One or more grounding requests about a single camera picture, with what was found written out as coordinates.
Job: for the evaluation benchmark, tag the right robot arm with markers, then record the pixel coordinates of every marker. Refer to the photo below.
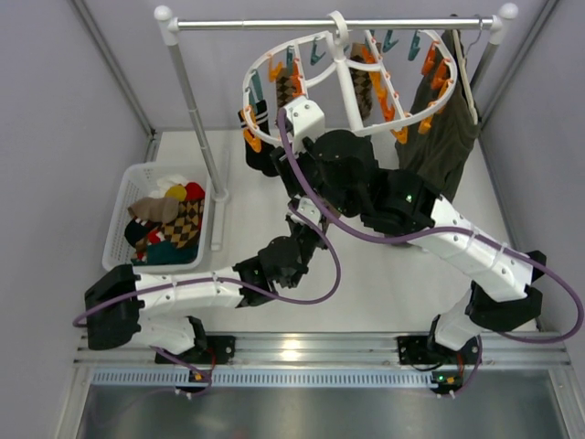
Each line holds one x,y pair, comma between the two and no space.
341,169

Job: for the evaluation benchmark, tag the brown argyle sock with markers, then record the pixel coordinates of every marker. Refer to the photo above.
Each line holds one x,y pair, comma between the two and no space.
361,82
184,231
288,86

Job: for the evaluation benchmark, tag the tan maroon striped sock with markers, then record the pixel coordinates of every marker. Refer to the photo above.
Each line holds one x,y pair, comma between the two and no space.
158,210

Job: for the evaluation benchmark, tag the white clip hanger frame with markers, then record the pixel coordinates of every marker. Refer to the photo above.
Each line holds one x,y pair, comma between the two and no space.
326,54

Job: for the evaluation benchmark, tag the black striped sock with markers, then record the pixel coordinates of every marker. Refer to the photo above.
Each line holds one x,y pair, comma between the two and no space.
257,151

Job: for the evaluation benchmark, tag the wooden clothes hanger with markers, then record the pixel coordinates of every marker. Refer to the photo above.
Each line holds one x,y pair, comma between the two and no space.
463,76

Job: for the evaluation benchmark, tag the olive green garment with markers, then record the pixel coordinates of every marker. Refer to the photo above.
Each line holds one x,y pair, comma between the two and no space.
439,155

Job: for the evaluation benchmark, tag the white sock in basket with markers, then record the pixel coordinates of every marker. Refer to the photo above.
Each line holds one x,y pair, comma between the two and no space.
166,182

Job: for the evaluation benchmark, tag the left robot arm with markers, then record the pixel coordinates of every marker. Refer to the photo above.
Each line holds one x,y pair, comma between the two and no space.
160,310

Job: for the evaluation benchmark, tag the black sock in basket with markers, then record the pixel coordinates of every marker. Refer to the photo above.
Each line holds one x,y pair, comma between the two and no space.
137,229

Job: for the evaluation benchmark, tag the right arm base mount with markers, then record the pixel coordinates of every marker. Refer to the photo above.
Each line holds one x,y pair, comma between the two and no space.
413,351

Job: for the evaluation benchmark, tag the red sock in basket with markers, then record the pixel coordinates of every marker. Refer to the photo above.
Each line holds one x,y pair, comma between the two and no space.
194,192

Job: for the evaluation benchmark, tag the yellow sock in basket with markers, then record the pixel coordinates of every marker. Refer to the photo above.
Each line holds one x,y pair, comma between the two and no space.
177,192

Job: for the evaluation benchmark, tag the dark teal sock in basket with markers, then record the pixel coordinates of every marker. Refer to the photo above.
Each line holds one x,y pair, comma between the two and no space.
165,253

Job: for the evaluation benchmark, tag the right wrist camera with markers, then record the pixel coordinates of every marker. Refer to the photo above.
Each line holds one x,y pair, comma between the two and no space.
304,119

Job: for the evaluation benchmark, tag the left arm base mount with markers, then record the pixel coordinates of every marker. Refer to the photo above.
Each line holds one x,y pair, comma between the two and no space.
220,351

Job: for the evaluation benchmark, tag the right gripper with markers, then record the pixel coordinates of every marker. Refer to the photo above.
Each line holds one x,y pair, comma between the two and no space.
283,161

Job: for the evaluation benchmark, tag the white laundry basket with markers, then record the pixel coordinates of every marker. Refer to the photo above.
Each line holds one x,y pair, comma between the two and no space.
139,181

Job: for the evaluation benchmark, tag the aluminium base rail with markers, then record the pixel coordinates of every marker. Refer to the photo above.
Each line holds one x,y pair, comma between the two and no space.
362,361

